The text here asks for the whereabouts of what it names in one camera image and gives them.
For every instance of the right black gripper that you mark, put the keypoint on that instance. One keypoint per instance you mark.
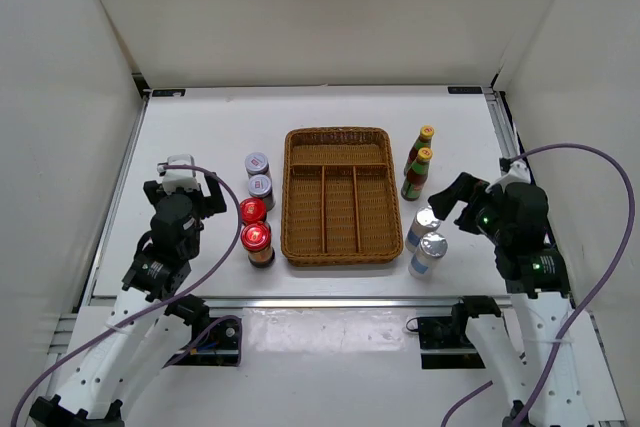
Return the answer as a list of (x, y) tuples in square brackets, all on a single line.
[(465, 188)]

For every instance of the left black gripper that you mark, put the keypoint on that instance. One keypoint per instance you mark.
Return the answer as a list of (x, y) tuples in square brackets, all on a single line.
[(211, 204)]

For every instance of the silver-cap white bottle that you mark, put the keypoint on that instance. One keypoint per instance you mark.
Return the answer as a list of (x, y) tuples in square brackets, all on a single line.
[(424, 222), (430, 250)]

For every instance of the yellow-cap sauce bottle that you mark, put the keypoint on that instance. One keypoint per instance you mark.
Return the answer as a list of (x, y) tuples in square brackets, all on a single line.
[(417, 175), (423, 140)]

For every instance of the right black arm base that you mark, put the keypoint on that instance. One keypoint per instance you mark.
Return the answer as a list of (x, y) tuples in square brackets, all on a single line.
[(441, 346)]

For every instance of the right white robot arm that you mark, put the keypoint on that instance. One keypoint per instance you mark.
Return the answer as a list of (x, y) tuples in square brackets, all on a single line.
[(541, 384)]

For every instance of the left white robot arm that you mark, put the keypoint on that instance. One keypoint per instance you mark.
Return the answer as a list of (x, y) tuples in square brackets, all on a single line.
[(150, 325)]

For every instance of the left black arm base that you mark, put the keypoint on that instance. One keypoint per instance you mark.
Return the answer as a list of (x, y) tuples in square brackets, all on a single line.
[(215, 342)]

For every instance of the far red-lid sauce jar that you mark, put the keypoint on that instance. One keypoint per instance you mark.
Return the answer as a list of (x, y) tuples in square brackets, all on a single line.
[(253, 210)]

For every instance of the red-lid sauce jar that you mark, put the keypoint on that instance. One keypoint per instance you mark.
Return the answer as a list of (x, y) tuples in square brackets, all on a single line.
[(256, 239), (253, 210)]

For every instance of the near grey-lid spice jar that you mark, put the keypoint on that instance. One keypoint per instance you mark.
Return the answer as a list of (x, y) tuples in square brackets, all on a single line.
[(260, 186)]

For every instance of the grey-lid spice jar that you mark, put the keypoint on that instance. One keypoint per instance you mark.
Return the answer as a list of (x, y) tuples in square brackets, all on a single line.
[(257, 163), (260, 186)]

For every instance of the far grey-lid spice jar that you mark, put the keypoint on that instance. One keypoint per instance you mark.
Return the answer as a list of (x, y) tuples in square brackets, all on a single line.
[(257, 163)]

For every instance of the near red-lid sauce jar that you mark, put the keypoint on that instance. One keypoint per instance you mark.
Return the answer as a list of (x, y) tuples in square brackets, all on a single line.
[(256, 239)]

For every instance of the left black corner label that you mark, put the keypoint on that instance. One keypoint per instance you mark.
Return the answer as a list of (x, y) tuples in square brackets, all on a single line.
[(168, 93)]

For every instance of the black corner label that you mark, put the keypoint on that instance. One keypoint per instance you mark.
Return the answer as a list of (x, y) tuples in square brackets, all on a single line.
[(465, 90), (168, 93)]

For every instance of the right black corner label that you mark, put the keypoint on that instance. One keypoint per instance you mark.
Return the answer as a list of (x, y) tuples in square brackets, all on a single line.
[(465, 90)]

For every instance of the brown wicker divided basket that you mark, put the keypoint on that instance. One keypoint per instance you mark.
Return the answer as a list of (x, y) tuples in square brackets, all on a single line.
[(339, 198)]

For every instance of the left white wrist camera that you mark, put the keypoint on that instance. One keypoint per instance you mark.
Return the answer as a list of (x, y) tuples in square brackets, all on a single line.
[(177, 174)]

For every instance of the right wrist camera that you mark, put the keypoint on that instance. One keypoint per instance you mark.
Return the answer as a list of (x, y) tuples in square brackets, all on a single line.
[(512, 171)]

